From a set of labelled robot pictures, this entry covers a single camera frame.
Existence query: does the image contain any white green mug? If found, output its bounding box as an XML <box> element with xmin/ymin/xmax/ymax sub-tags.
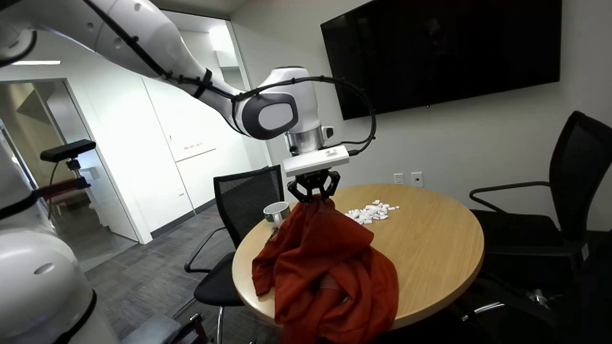
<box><xmin>263</xmin><ymin>201</ymin><xmax>290</xmax><ymax>230</ymax></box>

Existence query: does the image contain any pile of white scraps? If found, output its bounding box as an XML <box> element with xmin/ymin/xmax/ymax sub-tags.
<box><xmin>346</xmin><ymin>199</ymin><xmax>395</xmax><ymax>226</ymax></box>

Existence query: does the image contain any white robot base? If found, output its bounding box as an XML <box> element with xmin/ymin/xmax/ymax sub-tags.
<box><xmin>0</xmin><ymin>132</ymin><xmax>118</xmax><ymax>344</ymax></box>

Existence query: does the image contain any black camera on stand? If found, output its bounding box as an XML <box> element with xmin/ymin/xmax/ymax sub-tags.
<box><xmin>40</xmin><ymin>140</ymin><xmax>95</xmax><ymax>172</ymax></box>

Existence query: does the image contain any round wooden table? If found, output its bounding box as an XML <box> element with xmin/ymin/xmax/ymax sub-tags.
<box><xmin>231</xmin><ymin>184</ymin><xmax>483</xmax><ymax>325</ymax></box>

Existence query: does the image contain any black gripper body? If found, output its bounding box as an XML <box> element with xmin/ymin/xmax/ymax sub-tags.
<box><xmin>286</xmin><ymin>169</ymin><xmax>340</xmax><ymax>203</ymax></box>

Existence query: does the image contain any black wall television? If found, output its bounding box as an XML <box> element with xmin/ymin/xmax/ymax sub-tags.
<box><xmin>321</xmin><ymin>0</ymin><xmax>562</xmax><ymax>119</ymax></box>

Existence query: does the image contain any black mesh chair far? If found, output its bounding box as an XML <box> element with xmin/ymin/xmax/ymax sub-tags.
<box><xmin>183</xmin><ymin>167</ymin><xmax>283</xmax><ymax>342</ymax></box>

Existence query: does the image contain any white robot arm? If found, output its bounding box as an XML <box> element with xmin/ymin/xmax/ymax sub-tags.
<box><xmin>0</xmin><ymin>0</ymin><xmax>348</xmax><ymax>203</ymax></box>

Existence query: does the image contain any white wall outlet plate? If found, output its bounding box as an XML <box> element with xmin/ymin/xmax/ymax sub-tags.
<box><xmin>392</xmin><ymin>172</ymin><xmax>405</xmax><ymax>184</ymax></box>
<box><xmin>411</xmin><ymin>172</ymin><xmax>424</xmax><ymax>188</ymax></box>

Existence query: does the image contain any rust brown jacket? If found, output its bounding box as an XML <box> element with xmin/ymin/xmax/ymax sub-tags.
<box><xmin>252</xmin><ymin>199</ymin><xmax>399</xmax><ymax>344</ymax></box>

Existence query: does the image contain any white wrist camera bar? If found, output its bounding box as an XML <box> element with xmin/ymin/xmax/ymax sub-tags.
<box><xmin>283</xmin><ymin>146</ymin><xmax>350</xmax><ymax>176</ymax></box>

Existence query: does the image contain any black mesh chair right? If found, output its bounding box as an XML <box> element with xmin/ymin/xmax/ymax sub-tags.
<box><xmin>468</xmin><ymin>111</ymin><xmax>612</xmax><ymax>295</ymax></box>

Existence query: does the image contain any black mesh chair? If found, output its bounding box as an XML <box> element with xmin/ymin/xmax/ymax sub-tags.
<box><xmin>468</xmin><ymin>111</ymin><xmax>612</xmax><ymax>295</ymax></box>
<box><xmin>183</xmin><ymin>167</ymin><xmax>283</xmax><ymax>342</ymax></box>

